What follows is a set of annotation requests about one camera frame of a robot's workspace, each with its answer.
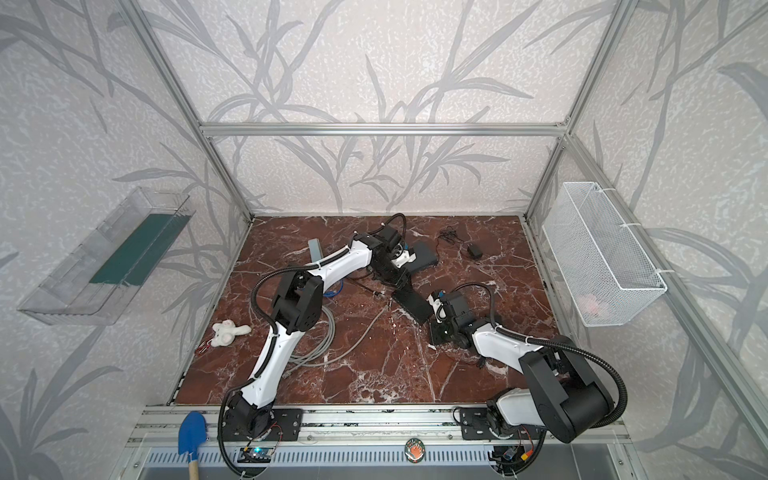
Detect blue shovel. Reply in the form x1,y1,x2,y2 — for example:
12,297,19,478
178,411,207,480

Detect black ribbed router box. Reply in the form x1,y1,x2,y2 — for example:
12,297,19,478
392,287,434,325

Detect green circuit board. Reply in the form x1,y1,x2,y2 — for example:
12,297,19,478
237,446,275,464

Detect grey phone slab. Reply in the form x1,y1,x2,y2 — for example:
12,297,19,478
308,238,324,263

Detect dark grey network switch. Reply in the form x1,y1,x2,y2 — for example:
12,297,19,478
406,242,439,273

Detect white wire mesh basket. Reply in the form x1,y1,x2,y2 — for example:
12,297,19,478
543,182,667,327

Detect grey ethernet cable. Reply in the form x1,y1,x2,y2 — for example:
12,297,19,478
284,302,391,370

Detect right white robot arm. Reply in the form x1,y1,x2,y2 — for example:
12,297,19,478
427,290,628,443

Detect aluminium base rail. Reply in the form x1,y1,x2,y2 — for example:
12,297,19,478
125,403,631,448

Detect white plush toy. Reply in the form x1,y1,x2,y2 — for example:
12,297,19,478
210,319,252,347

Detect pink item in basket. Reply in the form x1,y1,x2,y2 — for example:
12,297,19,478
576,294,609,319

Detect clear plastic wall bin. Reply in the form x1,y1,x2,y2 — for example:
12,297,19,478
18,187,195,326

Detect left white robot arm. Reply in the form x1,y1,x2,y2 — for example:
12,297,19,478
217,226,428,440

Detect black power adapter with cable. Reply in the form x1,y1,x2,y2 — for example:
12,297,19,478
437,226,483,260

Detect red round button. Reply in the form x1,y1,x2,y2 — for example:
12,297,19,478
404,438,426,464

